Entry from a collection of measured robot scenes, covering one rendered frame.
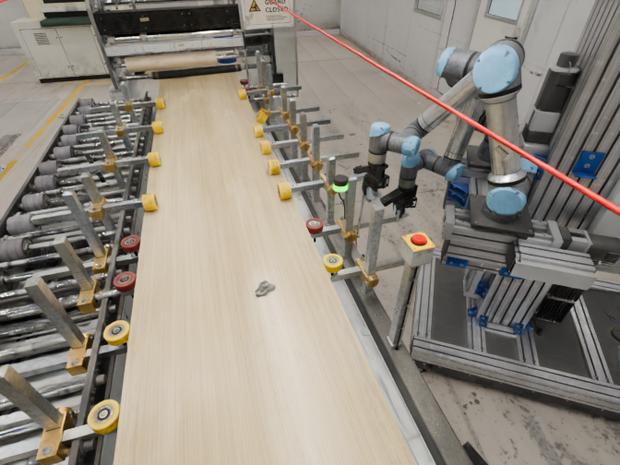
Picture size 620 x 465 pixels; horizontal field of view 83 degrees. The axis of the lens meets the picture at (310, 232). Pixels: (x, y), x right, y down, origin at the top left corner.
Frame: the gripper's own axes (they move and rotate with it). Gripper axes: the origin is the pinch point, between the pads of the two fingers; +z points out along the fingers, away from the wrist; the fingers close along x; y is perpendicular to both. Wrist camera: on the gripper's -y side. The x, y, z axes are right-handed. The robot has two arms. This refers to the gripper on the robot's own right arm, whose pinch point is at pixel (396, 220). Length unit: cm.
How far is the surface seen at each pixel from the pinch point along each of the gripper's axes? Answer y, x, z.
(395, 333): -29, -57, 3
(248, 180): -65, 47, -7
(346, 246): -27.8, -5.7, 5.1
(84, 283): -136, -9, -8
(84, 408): -130, -56, -2
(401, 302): -29, -56, -14
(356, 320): -34, -36, 21
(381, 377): -35, -63, 21
